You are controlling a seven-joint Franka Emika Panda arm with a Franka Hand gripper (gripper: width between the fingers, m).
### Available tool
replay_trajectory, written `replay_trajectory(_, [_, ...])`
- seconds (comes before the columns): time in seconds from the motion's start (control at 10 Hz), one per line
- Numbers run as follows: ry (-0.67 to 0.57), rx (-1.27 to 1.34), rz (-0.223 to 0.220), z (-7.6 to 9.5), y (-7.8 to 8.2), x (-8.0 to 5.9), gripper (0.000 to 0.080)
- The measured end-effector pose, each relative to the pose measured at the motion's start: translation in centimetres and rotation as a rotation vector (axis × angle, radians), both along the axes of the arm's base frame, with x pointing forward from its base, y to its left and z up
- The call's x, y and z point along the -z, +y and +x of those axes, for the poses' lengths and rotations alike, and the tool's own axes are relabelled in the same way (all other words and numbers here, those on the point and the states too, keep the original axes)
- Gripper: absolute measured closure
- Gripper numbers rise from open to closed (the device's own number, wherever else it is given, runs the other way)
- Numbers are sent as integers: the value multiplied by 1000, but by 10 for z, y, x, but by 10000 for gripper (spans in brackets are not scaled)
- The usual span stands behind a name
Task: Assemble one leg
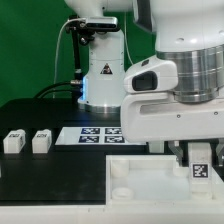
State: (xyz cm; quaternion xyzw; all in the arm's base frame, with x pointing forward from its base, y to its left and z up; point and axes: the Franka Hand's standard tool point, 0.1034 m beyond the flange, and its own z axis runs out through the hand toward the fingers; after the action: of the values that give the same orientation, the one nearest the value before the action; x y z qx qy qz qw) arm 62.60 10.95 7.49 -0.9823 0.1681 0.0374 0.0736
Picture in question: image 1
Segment grey camera cable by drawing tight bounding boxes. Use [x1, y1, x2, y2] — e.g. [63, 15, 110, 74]
[52, 17, 87, 100]

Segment white square tabletop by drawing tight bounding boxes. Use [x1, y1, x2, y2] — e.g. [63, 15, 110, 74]
[106, 155, 224, 204]

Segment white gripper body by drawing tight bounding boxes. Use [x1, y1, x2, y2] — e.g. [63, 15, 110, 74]
[121, 93, 224, 142]

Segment white front rail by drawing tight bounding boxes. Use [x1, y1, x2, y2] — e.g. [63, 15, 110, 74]
[0, 206, 224, 224]

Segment black base cables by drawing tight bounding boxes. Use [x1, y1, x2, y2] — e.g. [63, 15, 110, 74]
[33, 79, 83, 100]

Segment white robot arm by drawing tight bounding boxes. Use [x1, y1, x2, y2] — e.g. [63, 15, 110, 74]
[65, 0, 224, 165]

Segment white sheet with markers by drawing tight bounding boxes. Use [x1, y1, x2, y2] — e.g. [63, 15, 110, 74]
[54, 126, 147, 146]

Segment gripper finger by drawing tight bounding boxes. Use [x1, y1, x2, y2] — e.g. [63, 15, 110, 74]
[168, 141, 183, 165]
[216, 139, 224, 164]

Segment black camera on stand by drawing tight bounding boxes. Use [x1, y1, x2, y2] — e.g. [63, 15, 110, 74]
[66, 16, 119, 32]

